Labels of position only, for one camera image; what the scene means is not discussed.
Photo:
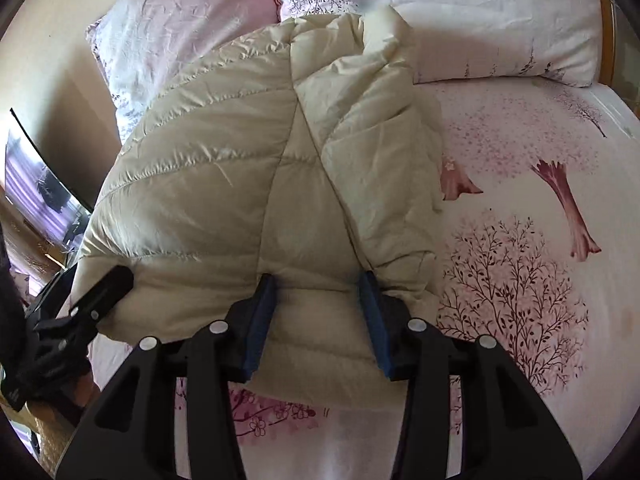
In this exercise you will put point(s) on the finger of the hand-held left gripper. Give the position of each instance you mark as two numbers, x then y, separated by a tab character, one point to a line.
105	290

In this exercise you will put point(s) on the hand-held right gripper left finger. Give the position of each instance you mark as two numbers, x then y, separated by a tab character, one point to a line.
260	332

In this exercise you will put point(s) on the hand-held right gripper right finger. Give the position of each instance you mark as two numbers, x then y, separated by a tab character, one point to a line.
372	332

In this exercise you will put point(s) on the cream quilted puffer jacket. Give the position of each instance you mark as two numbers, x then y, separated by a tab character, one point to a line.
225	185

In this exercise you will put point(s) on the wooden television cabinet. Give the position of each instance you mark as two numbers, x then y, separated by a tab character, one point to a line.
30	255

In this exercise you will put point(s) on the yellow woven mat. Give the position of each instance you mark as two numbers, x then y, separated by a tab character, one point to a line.
55	440

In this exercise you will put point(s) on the floral tree print bed sheet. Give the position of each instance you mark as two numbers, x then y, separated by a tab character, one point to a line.
525	260

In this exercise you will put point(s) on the pink floral pillow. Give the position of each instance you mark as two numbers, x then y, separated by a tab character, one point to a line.
175	20

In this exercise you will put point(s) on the white floral pillow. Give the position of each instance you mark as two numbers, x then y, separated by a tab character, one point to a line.
475	20

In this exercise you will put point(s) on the wooden headboard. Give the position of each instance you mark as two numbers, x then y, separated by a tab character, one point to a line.
607	35

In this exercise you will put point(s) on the framed picture on wall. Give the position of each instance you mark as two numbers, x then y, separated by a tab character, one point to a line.
35	180

